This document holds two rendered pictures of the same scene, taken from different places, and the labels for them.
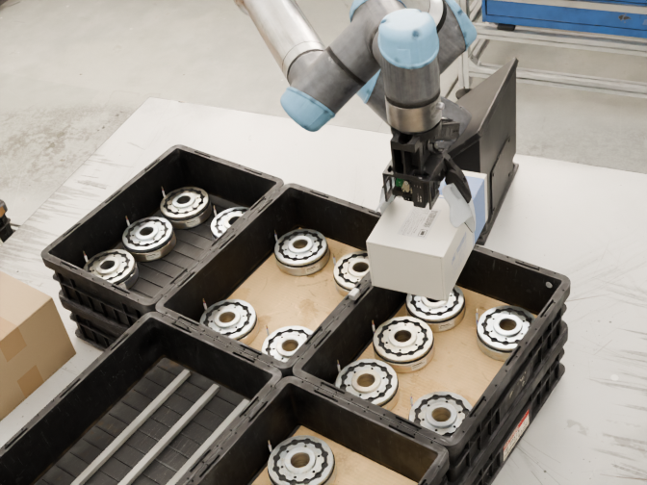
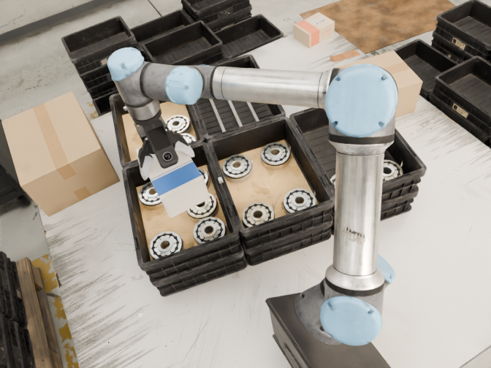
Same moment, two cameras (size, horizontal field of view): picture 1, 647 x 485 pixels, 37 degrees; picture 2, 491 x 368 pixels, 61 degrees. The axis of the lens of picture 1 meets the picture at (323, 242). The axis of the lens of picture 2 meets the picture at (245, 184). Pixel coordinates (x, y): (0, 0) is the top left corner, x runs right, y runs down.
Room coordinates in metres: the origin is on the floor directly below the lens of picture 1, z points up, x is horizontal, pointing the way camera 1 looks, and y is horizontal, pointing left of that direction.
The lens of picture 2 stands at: (1.76, -0.62, 1.95)
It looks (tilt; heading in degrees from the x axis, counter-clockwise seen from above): 52 degrees down; 129
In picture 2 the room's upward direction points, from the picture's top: 11 degrees counter-clockwise
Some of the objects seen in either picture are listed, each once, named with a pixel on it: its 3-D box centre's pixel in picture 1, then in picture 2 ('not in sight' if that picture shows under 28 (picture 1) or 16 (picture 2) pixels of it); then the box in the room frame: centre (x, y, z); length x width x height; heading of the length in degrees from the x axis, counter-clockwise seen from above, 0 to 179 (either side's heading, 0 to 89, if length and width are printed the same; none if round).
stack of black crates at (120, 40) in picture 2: not in sight; (110, 66); (-0.30, 0.77, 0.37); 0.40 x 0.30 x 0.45; 59
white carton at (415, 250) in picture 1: (429, 229); (172, 174); (1.14, -0.16, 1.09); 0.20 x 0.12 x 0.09; 149
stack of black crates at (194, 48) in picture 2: not in sight; (189, 74); (0.25, 0.91, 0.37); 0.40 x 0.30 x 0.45; 59
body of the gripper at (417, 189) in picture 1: (416, 158); (151, 127); (1.11, -0.15, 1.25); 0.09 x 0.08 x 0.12; 149
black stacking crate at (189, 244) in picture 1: (171, 241); (351, 152); (1.49, 0.29, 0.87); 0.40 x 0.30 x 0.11; 138
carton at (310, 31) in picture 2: not in sight; (313, 30); (0.99, 1.09, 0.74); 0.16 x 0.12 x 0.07; 64
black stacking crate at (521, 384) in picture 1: (436, 350); (180, 209); (1.09, -0.15, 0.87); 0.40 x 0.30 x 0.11; 138
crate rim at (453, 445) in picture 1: (434, 329); (176, 200); (1.09, -0.15, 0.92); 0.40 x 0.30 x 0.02; 138
